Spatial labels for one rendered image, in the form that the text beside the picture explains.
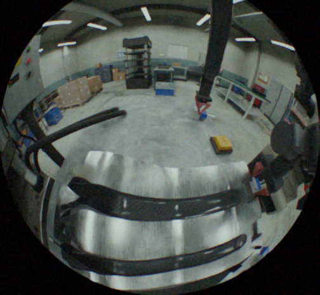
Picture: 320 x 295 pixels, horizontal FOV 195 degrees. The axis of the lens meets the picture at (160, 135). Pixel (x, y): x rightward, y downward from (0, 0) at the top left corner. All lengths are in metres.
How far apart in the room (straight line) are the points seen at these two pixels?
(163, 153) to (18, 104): 0.72
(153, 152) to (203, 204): 0.22
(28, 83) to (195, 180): 0.78
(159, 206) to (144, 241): 0.06
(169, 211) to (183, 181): 0.06
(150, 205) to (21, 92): 0.69
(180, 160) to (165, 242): 0.24
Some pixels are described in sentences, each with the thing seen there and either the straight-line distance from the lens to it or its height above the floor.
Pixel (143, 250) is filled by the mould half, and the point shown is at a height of 0.91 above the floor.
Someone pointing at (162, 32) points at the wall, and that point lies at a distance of 6.60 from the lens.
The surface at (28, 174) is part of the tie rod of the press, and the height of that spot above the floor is 0.88.
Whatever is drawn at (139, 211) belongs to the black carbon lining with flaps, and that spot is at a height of 0.90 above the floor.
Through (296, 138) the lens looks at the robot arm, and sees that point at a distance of 0.19.
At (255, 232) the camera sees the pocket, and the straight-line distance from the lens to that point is 0.32.
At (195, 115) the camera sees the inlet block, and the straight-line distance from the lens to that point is 0.50.
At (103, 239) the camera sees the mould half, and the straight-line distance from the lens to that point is 0.16.
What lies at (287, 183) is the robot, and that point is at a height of 0.86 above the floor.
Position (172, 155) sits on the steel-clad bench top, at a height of 0.80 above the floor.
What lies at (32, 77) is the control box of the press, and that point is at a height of 1.19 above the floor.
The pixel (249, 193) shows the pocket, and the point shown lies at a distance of 0.30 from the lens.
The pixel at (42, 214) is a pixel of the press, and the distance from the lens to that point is 0.58.
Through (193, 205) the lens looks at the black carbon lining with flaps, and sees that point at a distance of 0.20.
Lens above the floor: 1.06
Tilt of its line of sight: 44 degrees down
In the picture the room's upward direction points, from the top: 2 degrees clockwise
